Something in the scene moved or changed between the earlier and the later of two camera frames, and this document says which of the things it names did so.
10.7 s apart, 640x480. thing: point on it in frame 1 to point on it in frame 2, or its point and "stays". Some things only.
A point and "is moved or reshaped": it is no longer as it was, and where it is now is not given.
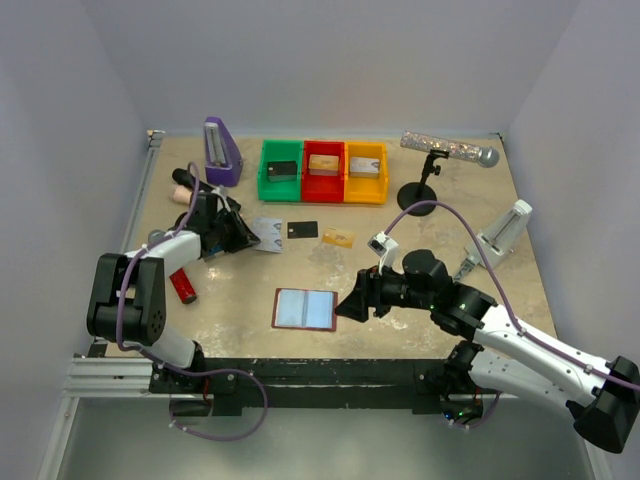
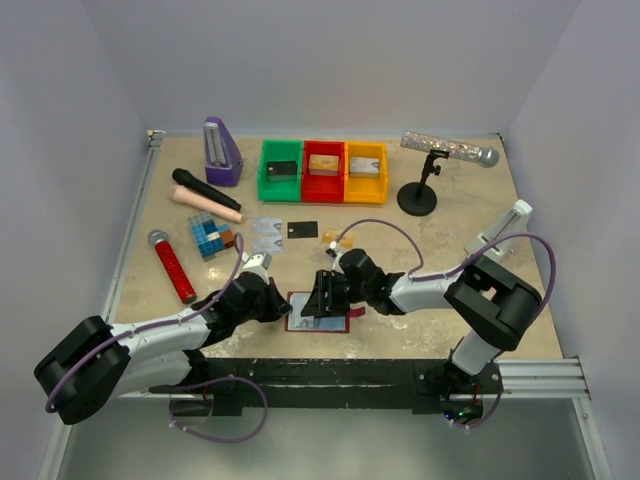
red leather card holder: x=305 y=309 is moved or reshaped
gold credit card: x=339 y=237 stays
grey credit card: x=302 y=229 stays
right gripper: x=356 y=305 to x=318 y=303
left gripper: x=243 y=236 to x=283 y=306
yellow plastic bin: x=366 y=190 stays
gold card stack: x=323 y=165 stays
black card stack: x=282 y=171 stays
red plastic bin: x=323 y=188 stays
